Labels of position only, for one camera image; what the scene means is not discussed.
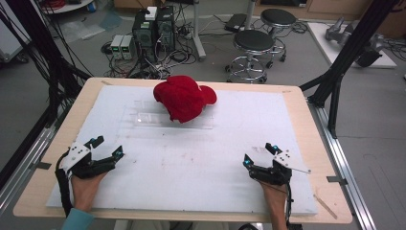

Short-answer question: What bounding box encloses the grey power supply box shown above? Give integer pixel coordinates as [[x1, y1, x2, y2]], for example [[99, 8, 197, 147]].
[[120, 34, 136, 60], [109, 34, 124, 60]]

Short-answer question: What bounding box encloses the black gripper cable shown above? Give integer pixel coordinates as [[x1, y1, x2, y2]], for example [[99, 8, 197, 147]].
[[54, 149, 74, 219], [284, 181, 295, 230]]

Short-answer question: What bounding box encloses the flat black case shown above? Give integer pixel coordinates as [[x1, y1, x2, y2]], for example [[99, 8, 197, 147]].
[[223, 12, 249, 34]]

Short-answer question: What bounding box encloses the white foam board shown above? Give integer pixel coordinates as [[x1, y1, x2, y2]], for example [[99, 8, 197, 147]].
[[45, 84, 319, 218]]

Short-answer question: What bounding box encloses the grey metal post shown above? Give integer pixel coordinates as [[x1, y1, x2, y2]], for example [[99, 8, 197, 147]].
[[191, 0, 208, 62]]

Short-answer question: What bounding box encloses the grey robot part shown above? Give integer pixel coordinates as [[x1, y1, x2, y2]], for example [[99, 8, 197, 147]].
[[325, 16, 385, 69]]

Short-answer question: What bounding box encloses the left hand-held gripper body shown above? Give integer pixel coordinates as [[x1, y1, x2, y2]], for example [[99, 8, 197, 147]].
[[61, 142, 117, 180]]

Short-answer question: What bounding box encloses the person's left hand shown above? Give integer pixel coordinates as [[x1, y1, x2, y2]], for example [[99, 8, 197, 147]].
[[70, 172, 108, 213]]

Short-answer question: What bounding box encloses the aluminium rail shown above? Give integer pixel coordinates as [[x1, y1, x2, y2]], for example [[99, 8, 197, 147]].
[[306, 101, 378, 230], [0, 123, 57, 214]]

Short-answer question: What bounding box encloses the tangle of floor cables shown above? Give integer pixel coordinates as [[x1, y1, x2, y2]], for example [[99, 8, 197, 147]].
[[101, 18, 199, 81]]

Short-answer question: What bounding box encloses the clear plastic holder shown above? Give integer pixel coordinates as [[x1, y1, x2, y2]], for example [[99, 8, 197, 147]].
[[122, 99, 215, 131]]

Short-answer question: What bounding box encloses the black round stool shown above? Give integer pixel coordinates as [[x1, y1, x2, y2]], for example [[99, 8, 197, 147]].
[[259, 8, 298, 70], [224, 29, 276, 85]]

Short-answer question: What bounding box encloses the white floor platform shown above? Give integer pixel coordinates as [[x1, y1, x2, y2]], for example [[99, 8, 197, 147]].
[[306, 21, 398, 70]]

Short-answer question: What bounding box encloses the red cap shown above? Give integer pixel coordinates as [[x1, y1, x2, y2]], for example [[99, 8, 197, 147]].
[[152, 75, 218, 125]]

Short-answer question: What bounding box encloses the clear plastic sheet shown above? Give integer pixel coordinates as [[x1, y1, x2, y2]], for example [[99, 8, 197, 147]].
[[59, 19, 107, 43]]

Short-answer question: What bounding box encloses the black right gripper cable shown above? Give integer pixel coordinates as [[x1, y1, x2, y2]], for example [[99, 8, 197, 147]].
[[284, 181, 295, 230]]

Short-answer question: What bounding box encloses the person's right hand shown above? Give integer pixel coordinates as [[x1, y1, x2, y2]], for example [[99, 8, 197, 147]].
[[259, 181, 288, 209]]

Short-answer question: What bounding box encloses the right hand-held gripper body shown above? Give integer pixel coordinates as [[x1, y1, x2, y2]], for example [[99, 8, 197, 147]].
[[248, 149, 311, 187]]

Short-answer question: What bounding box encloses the round white table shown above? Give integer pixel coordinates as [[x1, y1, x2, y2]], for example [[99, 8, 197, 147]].
[[40, 0, 96, 15]]

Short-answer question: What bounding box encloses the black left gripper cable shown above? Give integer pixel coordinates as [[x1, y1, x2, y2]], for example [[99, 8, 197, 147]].
[[54, 149, 74, 219]]

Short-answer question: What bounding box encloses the black computer tower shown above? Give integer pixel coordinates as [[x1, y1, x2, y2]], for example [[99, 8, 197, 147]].
[[131, 10, 158, 64], [155, 5, 177, 54]]

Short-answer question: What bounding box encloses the small white box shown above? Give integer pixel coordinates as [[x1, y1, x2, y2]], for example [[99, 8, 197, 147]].
[[145, 6, 158, 22]]

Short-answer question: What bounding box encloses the black metal frame stand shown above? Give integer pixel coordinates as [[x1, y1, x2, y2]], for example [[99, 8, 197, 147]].
[[0, 0, 94, 129], [299, 0, 402, 140]]

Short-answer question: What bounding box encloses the thin wooden strip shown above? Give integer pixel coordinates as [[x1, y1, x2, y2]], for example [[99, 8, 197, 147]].
[[313, 193, 339, 220]]

